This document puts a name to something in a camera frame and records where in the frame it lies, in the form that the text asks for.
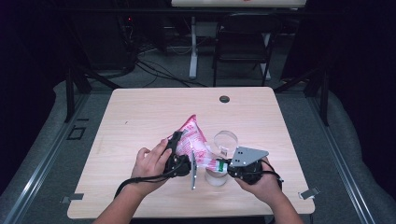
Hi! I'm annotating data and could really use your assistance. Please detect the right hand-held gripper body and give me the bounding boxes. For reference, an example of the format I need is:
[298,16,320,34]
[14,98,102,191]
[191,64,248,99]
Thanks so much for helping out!
[226,146,270,186]

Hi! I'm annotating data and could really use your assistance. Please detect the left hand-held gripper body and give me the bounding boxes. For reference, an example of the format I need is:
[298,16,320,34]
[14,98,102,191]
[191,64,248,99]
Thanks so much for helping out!
[163,150,199,191]

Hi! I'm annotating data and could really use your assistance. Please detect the clear glass jar with lid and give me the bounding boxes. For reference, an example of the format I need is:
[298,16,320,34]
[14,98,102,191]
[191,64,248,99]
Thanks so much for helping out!
[204,130,240,188]

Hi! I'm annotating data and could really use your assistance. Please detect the pink and white plastic bag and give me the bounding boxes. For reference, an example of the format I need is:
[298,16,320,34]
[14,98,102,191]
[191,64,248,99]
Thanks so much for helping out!
[167,114,231,173]

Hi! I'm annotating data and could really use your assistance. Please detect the person's right hand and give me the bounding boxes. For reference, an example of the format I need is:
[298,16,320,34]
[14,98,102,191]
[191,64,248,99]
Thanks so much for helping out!
[234,156,283,209]

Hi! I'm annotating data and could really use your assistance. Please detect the person's left hand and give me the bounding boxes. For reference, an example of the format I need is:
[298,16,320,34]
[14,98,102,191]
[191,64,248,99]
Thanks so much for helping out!
[130,137,173,196]

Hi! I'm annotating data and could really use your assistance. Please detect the grey tape strip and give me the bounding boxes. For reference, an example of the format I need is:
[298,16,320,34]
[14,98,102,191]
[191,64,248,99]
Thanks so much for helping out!
[60,192,85,205]
[298,186,321,201]

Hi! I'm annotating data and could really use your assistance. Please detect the black metal stand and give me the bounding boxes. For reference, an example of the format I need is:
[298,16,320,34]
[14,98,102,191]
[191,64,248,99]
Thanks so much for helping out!
[273,65,331,127]
[63,64,123,123]

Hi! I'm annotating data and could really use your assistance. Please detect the dark equipment with red light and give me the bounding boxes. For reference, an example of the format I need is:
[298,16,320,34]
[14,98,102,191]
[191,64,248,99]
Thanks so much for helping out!
[115,11,138,68]

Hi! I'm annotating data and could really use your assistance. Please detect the black folding chair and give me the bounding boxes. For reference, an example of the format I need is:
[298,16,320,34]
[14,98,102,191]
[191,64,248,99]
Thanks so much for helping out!
[212,12,283,88]

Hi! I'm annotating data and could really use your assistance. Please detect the white desk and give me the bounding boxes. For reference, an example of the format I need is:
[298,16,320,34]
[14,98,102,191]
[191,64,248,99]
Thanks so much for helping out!
[170,0,308,81]

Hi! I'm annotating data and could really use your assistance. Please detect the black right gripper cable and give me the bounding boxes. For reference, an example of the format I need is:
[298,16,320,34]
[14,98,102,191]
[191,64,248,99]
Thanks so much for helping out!
[259,159,285,189]

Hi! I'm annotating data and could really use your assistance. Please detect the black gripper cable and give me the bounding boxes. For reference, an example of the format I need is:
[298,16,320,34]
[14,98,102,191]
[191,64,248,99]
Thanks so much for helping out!
[259,159,285,189]
[113,166,183,199]

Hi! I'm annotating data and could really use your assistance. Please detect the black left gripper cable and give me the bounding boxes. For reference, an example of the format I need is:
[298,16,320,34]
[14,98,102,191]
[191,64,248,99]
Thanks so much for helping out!
[113,166,183,199]

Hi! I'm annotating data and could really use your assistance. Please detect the black floor cables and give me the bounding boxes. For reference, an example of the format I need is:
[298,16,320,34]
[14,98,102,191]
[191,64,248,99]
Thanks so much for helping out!
[134,58,207,89]

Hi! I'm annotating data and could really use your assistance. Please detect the aluminium floor rail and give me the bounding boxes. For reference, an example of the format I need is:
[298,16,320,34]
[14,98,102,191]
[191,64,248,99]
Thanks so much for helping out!
[2,92,92,224]
[305,95,377,224]

